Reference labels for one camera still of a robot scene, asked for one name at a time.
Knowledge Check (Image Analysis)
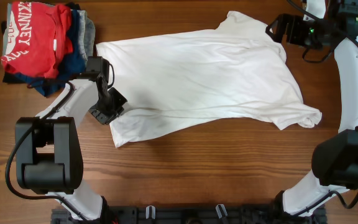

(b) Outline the white t-shirt black print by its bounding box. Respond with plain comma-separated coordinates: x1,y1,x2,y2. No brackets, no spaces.
96,11,322,147

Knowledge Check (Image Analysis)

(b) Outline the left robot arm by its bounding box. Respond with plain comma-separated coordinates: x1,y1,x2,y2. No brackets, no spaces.
5,57,127,223

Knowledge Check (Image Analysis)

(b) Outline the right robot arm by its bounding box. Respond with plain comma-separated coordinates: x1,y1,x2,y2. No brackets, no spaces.
265,0,358,223

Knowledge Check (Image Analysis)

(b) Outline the navy blue garment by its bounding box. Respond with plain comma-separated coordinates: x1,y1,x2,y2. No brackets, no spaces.
13,10,86,97

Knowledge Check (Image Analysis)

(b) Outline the red printed t-shirt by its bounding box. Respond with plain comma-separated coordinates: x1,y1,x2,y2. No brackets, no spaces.
1,2,73,78

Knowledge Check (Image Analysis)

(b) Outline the black garment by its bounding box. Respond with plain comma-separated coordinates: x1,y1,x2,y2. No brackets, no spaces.
1,2,81,84

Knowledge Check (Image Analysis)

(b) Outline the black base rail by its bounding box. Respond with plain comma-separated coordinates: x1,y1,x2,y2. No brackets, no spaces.
50,203,328,224

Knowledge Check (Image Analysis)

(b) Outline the left black cable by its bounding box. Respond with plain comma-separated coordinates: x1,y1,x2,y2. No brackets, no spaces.
4,77,86,224

